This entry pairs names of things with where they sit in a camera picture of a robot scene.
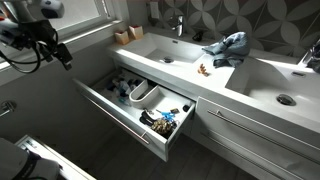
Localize open white drawer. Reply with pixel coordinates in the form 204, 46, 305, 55
73, 69, 195, 161

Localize left tan cup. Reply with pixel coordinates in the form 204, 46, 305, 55
115, 31, 129, 45

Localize chrome right faucet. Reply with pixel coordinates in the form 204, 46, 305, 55
301, 39, 320, 74

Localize right tan cup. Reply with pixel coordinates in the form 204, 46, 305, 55
129, 26, 144, 40

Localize chrome lower drawer handle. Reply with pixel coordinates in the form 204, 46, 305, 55
199, 130, 305, 180

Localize chrome upper drawer handle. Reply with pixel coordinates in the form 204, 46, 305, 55
207, 109, 320, 165

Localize right sink drain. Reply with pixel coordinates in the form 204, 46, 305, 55
276, 94, 296, 106

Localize black item behind sink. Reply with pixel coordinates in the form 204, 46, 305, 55
192, 31, 204, 42

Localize small black round item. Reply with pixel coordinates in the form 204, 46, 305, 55
182, 105, 190, 112

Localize left sink drain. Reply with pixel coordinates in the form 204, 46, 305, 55
164, 57, 174, 63

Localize leopard print scrunchie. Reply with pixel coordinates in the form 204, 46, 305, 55
151, 119, 172, 135

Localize chrome left faucet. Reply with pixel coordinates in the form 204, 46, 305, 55
168, 15, 184, 37

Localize tan cup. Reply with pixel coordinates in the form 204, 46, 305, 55
129, 26, 144, 40
115, 31, 129, 45

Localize white double sink countertop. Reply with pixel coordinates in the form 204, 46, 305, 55
109, 32, 320, 132

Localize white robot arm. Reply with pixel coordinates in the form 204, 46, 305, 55
0, 0, 72, 74

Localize closed white lower drawer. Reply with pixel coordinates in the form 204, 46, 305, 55
191, 128, 320, 180

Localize chrome wall fixture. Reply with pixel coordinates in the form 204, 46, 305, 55
0, 101, 17, 117

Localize tan hair claw clip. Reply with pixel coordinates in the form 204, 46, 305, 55
197, 64, 209, 77

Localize chrome drawer handle bar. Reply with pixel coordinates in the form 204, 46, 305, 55
84, 96, 149, 145

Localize white toilet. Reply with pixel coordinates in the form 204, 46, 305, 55
0, 134, 96, 180

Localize chrome drawer handle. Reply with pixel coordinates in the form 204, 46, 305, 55
207, 109, 320, 165
199, 130, 305, 180

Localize blue grey towel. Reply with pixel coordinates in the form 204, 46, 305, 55
202, 32, 250, 68

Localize toiletries pile in drawer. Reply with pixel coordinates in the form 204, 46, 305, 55
106, 77, 142, 106

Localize chrome faucet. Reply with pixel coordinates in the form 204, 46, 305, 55
301, 39, 320, 74
168, 15, 184, 37

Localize white curved drawer divider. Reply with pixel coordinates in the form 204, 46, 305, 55
129, 80, 159, 109

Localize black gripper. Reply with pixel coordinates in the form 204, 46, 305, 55
21, 20, 73, 70

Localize sink drain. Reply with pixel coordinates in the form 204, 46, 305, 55
164, 57, 174, 63
276, 94, 296, 106

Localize black hair accessory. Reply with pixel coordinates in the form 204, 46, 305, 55
139, 111, 155, 126

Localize blue hair clip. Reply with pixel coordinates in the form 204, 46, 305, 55
160, 111, 175, 121

